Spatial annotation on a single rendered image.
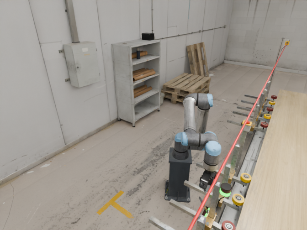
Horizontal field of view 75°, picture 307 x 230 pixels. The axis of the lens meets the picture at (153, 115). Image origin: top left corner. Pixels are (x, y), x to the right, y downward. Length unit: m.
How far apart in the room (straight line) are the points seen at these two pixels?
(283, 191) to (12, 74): 3.03
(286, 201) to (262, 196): 0.15
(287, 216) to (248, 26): 8.03
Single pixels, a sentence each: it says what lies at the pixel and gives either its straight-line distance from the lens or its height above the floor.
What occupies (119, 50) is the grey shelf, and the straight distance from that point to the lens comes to 3.67.
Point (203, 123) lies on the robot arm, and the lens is 1.98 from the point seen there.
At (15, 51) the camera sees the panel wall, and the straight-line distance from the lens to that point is 3.00.
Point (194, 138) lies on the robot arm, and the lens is 1.32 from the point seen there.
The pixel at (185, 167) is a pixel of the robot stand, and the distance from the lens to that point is 2.35.
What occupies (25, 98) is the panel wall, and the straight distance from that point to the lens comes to 3.13.
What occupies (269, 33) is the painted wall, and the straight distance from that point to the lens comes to 9.00.
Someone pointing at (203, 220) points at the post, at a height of 1.14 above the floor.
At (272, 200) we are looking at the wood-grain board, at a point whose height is 0.90.
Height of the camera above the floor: 2.09
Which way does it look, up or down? 28 degrees down
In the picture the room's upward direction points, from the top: straight up
